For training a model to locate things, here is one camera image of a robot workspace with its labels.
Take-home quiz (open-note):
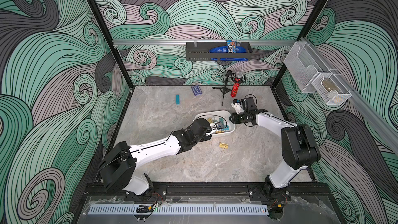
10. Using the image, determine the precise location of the yellow binder clip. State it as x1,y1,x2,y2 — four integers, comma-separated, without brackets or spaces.
219,143,229,153

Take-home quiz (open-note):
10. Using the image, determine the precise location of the small clear wall bin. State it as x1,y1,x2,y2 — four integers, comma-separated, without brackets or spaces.
312,72,352,106

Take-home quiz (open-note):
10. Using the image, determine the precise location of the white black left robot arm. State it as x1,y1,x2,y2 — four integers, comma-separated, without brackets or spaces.
99,117,228,196

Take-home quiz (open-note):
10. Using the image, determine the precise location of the black wall shelf basket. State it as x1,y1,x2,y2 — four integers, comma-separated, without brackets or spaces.
186,40,253,62

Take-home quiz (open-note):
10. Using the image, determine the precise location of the aluminium wall rail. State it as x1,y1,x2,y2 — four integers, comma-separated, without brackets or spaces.
300,37,398,155
113,38,295,46

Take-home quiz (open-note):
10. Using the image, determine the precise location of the black left corner post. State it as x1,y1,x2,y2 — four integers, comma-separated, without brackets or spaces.
86,0,134,91

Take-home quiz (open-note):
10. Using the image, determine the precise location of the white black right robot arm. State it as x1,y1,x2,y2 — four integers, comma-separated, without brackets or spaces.
230,97,321,197

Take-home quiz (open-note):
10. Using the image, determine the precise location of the red glitter microphone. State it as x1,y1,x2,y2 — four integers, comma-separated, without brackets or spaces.
231,70,247,97

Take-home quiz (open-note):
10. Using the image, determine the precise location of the clear plastic wall bin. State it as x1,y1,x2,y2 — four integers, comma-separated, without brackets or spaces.
284,41,322,93

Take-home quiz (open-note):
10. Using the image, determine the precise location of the black corner frame post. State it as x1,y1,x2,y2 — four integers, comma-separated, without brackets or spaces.
271,0,328,91

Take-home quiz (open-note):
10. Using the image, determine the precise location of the right aluminium wall rail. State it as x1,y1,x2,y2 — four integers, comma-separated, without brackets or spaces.
300,37,398,155

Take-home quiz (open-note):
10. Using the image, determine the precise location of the blue package in shelf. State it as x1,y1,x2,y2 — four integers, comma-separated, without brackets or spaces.
209,46,249,61

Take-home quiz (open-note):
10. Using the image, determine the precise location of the black microphone tripod stand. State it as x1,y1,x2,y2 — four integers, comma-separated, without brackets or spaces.
212,70,233,106

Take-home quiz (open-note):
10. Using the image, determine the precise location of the white plastic storage box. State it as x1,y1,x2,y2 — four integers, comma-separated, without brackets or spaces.
194,110,236,137

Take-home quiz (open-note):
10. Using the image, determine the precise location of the blue card box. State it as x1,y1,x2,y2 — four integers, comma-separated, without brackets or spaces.
191,85,203,96

